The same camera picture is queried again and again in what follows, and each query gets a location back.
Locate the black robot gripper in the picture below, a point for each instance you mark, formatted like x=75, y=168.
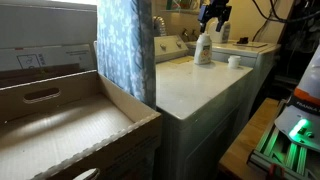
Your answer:
x=214, y=8

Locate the white bottle cap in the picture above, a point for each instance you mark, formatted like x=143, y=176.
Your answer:
x=234, y=61

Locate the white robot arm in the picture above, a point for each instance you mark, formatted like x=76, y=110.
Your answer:
x=305, y=96

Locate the white detergent bottle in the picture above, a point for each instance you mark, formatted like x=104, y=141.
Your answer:
x=203, y=49

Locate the white jug on washer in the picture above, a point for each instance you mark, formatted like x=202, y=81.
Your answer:
x=223, y=35

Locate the small black object on washer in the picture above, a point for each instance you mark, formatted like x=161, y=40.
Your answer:
x=243, y=40

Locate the green boxes on shelf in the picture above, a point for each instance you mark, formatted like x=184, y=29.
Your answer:
x=184, y=4

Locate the white washing machine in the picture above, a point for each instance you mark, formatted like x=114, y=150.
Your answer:
x=246, y=55

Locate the grey dryer machine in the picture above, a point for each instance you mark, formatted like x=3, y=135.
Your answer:
x=199, y=105

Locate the white flat cardboard box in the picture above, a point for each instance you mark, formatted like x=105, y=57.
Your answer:
x=25, y=58

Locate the wooden platform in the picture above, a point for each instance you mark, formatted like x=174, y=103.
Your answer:
x=233, y=164

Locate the brown cardboard box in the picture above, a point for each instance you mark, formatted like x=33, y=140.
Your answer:
x=79, y=126

